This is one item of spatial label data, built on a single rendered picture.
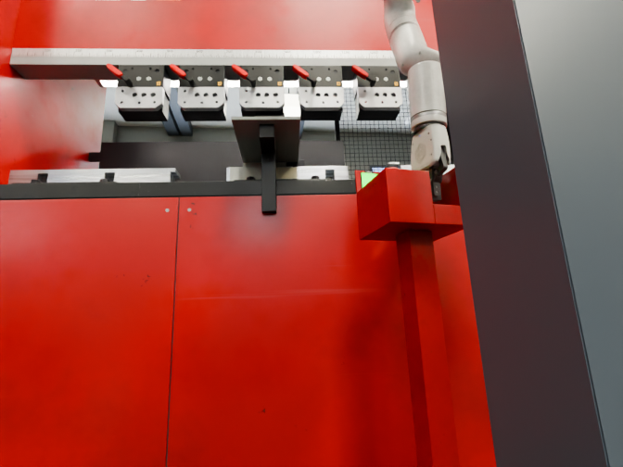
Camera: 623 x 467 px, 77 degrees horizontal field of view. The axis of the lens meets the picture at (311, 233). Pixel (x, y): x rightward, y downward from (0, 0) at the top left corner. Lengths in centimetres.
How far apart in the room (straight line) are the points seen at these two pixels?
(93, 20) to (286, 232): 103
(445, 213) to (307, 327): 45
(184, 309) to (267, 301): 21
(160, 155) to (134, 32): 58
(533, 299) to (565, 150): 16
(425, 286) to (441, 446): 31
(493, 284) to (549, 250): 11
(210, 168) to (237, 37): 62
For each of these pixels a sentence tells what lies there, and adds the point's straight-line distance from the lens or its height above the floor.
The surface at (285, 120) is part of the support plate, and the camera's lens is 107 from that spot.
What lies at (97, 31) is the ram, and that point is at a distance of 166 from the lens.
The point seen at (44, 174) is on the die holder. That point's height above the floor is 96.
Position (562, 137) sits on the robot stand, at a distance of 50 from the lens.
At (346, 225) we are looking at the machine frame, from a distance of 109.
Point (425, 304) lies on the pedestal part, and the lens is 87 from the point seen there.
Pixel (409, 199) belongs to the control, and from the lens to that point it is 84.
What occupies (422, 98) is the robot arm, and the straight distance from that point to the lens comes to 100.
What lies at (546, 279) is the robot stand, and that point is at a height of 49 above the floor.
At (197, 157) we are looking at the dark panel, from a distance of 192.
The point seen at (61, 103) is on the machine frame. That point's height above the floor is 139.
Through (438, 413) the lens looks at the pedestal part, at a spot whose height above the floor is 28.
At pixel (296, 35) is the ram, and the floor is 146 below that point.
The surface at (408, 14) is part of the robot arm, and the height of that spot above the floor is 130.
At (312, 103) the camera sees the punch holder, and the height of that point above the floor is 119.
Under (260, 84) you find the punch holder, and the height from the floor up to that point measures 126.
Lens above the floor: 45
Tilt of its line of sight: 14 degrees up
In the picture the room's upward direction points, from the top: 2 degrees counter-clockwise
